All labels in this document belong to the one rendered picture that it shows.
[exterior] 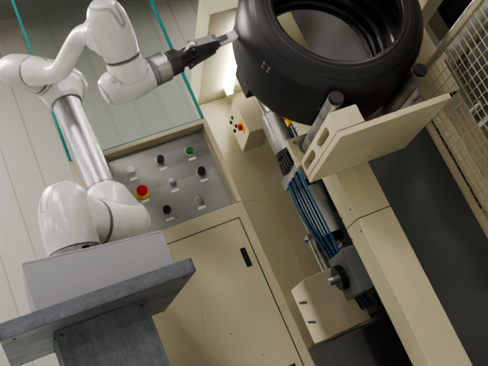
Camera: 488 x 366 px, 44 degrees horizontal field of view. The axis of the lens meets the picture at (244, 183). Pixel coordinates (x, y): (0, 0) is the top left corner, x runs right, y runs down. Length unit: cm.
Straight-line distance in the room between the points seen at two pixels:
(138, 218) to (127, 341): 46
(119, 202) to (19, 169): 290
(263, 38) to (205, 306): 96
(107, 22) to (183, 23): 403
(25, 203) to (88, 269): 311
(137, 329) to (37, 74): 90
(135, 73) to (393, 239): 97
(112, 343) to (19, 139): 341
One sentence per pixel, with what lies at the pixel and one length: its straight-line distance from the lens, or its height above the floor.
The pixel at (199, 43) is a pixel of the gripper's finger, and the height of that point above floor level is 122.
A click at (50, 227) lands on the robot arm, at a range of 181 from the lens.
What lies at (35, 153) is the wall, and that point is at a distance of 487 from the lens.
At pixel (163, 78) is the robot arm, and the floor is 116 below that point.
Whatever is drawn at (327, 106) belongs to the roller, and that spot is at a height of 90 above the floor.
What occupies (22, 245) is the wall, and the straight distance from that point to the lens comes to 460.
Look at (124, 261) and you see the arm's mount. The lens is 164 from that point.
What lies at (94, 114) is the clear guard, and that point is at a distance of 245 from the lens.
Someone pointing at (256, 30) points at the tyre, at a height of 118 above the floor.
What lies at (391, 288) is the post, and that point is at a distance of 199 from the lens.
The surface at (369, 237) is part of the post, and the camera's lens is 200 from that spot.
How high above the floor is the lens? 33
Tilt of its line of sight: 16 degrees up
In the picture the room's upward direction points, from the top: 24 degrees counter-clockwise
